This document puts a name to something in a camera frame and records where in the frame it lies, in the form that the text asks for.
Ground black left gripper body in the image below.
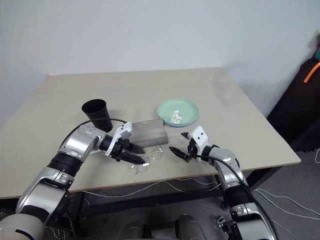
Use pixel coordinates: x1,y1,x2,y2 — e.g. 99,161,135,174
110,138,132,162

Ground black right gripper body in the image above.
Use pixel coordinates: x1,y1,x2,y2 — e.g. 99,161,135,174
184,138,201,164

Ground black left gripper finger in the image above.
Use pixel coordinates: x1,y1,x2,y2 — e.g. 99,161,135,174
128,142,146,155
122,151,149,166

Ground clear safety glasses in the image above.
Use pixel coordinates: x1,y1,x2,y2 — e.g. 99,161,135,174
127,146,165,176

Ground grey glasses case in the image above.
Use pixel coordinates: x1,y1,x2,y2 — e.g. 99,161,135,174
130,118,169,149

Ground black plastic cup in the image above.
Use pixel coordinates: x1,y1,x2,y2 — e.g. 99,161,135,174
81,98,114,134

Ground light blue plate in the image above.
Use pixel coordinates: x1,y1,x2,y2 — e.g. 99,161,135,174
162,116,200,128

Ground crumpled white paper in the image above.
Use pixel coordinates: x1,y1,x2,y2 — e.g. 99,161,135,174
169,108,184,124

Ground green plate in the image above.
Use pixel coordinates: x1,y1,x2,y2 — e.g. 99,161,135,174
156,97,201,127

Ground dark rounded shape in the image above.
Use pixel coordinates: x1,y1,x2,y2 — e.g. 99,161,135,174
174,213,206,240

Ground small black connector box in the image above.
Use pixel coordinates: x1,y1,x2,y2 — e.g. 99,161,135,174
215,214,237,240

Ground black bag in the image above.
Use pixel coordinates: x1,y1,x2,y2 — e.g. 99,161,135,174
265,58,320,154

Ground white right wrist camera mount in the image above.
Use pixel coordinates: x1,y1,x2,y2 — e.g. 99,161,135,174
187,125,209,148

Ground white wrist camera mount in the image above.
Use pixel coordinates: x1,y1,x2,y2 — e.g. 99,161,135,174
187,125,209,148
105,121,134,157

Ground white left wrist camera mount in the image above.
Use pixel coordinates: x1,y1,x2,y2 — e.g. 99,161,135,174
105,121,134,157

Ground thin white cable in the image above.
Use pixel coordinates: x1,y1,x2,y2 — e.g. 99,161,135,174
83,177,222,199
251,187,320,240

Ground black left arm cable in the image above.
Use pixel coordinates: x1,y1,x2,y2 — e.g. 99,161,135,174
61,118,127,151

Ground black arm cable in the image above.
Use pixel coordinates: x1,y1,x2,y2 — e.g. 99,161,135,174
61,118,127,151
193,153,279,240

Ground black table frame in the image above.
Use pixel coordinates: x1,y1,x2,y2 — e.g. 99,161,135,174
67,165,285,221

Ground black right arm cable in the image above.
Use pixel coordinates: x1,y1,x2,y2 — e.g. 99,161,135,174
193,153,279,240

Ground orange strap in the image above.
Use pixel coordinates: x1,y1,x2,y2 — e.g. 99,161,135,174
302,61,320,85

